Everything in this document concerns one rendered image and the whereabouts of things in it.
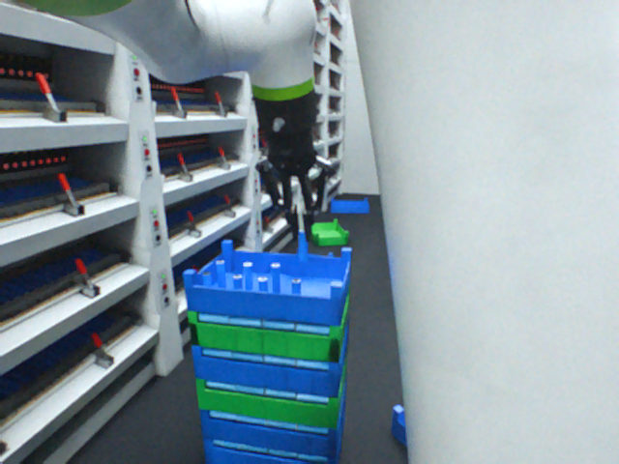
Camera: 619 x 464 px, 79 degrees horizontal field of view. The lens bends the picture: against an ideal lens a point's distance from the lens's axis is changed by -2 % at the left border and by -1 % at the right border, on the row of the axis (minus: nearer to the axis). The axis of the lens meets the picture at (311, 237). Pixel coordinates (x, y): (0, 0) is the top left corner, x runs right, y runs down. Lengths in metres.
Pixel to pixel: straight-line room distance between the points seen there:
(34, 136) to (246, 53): 0.50
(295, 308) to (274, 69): 0.40
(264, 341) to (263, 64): 0.49
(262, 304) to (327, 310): 0.12
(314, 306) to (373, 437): 0.48
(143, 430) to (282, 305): 0.59
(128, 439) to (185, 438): 0.14
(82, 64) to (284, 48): 0.70
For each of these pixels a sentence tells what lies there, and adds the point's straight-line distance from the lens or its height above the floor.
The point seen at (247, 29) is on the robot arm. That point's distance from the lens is 0.52.
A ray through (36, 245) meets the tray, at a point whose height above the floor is 0.53.
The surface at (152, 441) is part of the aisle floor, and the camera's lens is 1.12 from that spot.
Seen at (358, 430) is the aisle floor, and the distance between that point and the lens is 1.08.
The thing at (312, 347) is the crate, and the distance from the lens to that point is 0.74.
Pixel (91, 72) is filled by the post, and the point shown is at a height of 0.86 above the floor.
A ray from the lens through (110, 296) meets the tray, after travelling 1.04.
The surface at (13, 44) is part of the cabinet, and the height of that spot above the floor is 0.91.
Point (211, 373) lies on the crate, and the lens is 0.85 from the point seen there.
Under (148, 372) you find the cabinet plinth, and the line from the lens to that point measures 1.30.
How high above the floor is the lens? 0.77
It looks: 18 degrees down
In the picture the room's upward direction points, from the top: straight up
